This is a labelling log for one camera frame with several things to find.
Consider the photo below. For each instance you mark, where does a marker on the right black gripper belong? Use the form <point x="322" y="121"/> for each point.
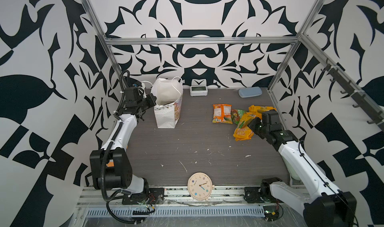
<point x="253" y="124"/>

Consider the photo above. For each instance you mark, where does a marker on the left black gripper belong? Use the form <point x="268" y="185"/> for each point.
<point x="152" y="99"/>

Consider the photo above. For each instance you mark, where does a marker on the yellow snack packet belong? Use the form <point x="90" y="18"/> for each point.
<point x="243" y="132"/>
<point x="258" y="110"/>

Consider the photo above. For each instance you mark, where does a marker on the patterned paper gift bag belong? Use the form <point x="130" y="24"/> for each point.
<point x="169" y="94"/>

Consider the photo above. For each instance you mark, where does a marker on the green corn chips packet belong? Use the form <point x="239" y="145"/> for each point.
<point x="236" y="115"/>

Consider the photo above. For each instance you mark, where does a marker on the orange snack packet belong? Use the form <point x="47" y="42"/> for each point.
<point x="222" y="114"/>

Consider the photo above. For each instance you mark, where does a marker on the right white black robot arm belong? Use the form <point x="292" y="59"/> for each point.
<point x="325" y="205"/>

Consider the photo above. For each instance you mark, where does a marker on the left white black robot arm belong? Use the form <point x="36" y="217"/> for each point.
<point x="112" y="172"/>

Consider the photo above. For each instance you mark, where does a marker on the blue-grey glasses case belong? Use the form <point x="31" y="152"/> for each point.
<point x="250" y="92"/>

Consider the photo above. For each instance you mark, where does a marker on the pale green glasses case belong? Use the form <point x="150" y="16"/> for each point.
<point x="293" y="173"/>

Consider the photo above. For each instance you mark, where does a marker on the white digital clock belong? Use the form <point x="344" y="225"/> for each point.
<point x="198" y="90"/>

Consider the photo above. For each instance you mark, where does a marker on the round beige wall clock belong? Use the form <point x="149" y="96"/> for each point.
<point x="200" y="186"/>

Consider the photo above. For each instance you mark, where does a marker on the black wall hook rack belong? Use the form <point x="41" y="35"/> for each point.
<point x="360" y="97"/>

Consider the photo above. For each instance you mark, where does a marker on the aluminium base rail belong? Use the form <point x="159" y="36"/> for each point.
<point x="205" y="205"/>

